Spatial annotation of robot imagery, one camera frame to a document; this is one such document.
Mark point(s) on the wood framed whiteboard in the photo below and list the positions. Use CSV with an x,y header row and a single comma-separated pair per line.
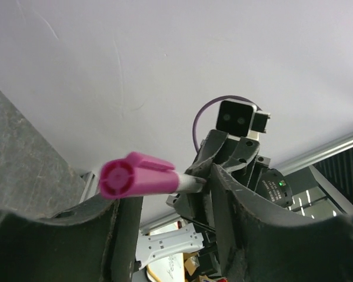
x,y
168,269

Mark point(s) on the pink capped whiteboard marker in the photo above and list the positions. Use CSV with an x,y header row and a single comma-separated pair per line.
x,y
141,175

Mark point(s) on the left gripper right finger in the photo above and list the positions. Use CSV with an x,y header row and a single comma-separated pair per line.
x,y
260,241

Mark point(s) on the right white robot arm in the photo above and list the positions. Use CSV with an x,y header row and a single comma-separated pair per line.
x,y
270,188

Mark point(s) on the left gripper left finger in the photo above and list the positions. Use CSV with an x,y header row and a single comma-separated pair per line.
x,y
93,241

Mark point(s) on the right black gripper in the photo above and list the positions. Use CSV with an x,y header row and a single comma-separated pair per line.
x,y
238,157

